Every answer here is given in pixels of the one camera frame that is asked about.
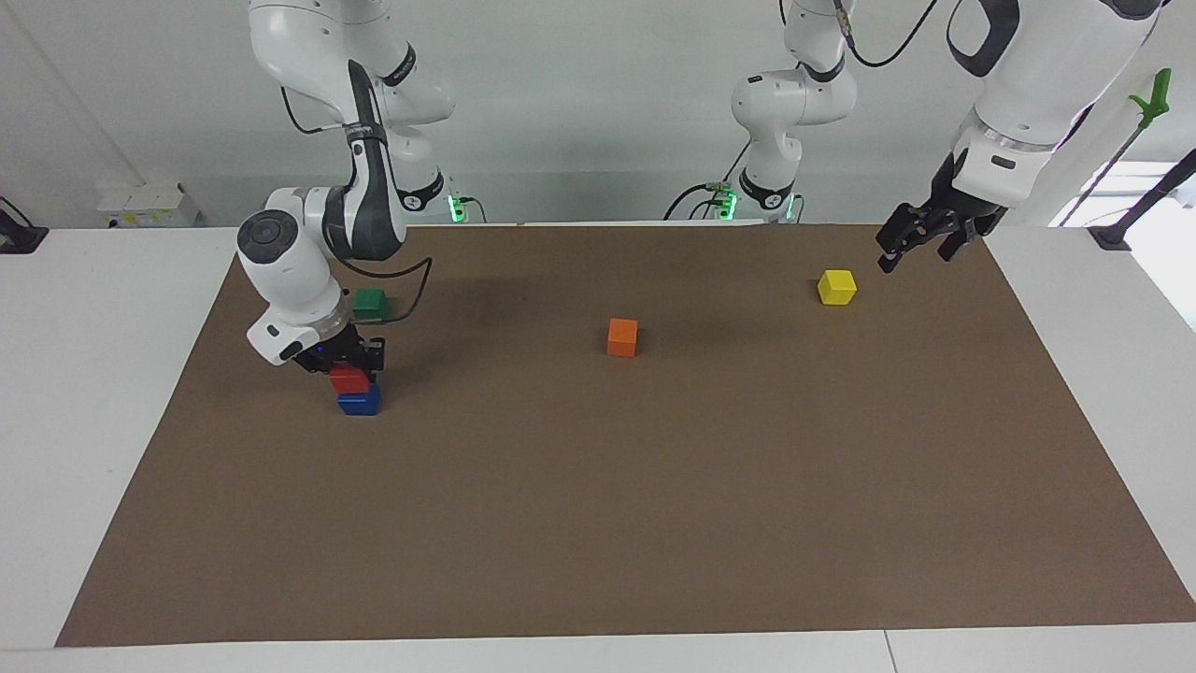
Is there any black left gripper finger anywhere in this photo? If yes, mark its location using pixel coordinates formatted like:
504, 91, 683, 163
936, 217, 984, 263
876, 202, 937, 275

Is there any black stand with rod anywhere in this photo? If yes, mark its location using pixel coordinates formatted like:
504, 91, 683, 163
1088, 148, 1196, 252

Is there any green clip on rod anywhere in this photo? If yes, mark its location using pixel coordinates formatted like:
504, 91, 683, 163
1128, 67, 1173, 131

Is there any white cardboard box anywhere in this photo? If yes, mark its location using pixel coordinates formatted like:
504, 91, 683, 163
97, 182, 201, 229

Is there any brown table mat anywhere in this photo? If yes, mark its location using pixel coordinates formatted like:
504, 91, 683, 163
54, 222, 1196, 648

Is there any black table clamp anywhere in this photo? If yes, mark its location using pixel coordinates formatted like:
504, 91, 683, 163
0, 194, 50, 255

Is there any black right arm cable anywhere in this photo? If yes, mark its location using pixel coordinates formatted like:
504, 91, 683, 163
280, 86, 434, 324

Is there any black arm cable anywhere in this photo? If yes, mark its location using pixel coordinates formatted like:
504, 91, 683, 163
280, 86, 434, 324
834, 0, 939, 69

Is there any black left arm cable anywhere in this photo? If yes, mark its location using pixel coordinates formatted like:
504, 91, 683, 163
834, 0, 939, 69

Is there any black base power cable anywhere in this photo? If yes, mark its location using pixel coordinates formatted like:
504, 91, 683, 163
662, 138, 754, 223

